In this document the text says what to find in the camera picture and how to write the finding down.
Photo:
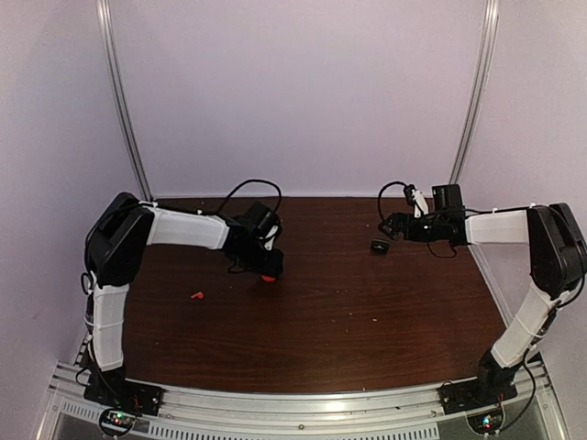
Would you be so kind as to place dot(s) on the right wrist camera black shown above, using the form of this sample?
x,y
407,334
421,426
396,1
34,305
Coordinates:
x,y
417,200

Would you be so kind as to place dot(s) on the front aluminium rail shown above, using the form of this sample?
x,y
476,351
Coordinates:
x,y
185,413

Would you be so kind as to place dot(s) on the aluminium frame post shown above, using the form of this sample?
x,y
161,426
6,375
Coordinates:
x,y
490,25
105,22

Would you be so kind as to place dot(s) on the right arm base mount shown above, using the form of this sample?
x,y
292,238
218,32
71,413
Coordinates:
x,y
466,396

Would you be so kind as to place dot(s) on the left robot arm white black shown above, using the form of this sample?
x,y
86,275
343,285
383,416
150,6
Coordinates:
x,y
114,249

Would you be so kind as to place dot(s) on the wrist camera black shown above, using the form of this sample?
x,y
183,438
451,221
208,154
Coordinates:
x,y
272,235
417,200

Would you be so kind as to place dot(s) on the black earbud charging case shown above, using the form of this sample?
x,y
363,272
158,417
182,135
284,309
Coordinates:
x,y
379,246

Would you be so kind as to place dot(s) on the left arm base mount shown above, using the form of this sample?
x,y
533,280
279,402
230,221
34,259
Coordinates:
x,y
132,397

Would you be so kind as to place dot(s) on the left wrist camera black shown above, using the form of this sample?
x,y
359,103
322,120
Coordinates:
x,y
272,235

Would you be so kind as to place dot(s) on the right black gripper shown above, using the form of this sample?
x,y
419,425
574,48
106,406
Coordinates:
x,y
408,228

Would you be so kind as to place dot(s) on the right aluminium frame post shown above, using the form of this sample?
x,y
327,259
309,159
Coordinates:
x,y
490,25

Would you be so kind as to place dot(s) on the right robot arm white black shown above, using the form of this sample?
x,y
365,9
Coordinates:
x,y
556,250

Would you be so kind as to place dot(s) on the left aluminium frame post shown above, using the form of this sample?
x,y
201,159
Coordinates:
x,y
105,22

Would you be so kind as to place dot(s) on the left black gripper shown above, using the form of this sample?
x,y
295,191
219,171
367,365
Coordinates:
x,y
271,268

